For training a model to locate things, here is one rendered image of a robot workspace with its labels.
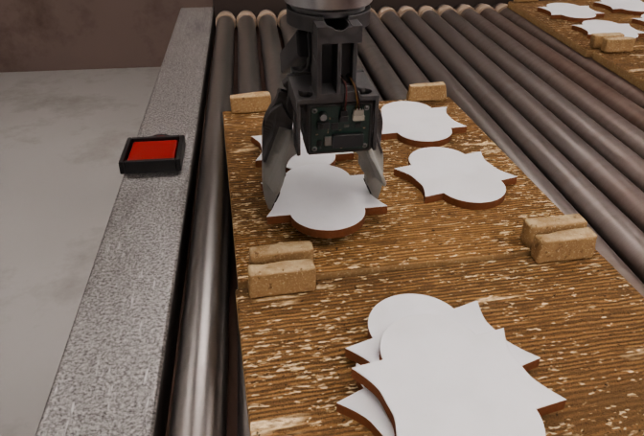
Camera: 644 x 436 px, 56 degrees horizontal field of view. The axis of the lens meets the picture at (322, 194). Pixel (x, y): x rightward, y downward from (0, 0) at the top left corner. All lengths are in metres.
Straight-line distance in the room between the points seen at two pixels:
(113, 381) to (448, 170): 0.43
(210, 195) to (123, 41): 3.52
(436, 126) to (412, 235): 0.25
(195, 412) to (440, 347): 0.18
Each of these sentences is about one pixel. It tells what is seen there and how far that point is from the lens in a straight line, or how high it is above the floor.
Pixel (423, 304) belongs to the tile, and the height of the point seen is 0.96.
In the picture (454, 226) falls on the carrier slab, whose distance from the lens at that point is 0.65.
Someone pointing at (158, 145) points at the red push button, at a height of 0.93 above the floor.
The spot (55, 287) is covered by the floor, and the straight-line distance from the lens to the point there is 2.23.
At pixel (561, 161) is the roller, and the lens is 0.85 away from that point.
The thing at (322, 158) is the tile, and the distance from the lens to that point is 0.74.
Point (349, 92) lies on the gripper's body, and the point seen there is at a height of 1.10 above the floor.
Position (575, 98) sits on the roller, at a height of 0.91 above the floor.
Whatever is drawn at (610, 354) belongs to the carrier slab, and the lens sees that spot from 0.54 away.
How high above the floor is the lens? 1.28
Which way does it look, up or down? 30 degrees down
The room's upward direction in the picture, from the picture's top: straight up
